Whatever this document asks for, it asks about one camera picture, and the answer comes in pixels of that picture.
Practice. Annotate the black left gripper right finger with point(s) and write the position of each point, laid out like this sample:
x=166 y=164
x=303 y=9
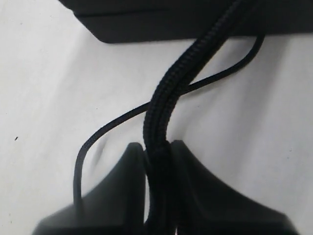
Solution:
x=211 y=207

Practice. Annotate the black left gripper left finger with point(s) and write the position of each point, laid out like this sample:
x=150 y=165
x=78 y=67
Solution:
x=114 y=207

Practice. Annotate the black plastic case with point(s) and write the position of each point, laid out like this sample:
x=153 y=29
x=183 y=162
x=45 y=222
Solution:
x=133 y=21

